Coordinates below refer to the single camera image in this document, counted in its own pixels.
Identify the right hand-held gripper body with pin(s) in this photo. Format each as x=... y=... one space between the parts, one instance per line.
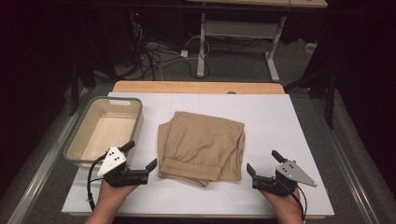
x=280 y=183

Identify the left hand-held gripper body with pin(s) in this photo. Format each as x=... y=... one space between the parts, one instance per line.
x=124 y=177

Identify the beige pants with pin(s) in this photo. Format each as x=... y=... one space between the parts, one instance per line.
x=199 y=140

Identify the person's right hand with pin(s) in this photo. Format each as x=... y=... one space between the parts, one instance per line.
x=281 y=202

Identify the person's left hand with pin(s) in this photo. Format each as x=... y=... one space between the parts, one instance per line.
x=113 y=193

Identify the white table cover sheet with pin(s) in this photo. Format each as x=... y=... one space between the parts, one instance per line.
x=280 y=124

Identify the black stand leg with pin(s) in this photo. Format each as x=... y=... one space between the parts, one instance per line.
x=330 y=99
x=73 y=90

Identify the white power adapter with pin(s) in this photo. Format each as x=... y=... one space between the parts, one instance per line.
x=184 y=53

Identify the small white floor box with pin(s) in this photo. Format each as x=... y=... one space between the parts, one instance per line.
x=310 y=47

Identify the metal floor rail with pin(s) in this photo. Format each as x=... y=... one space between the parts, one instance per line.
x=43 y=161
x=345 y=161

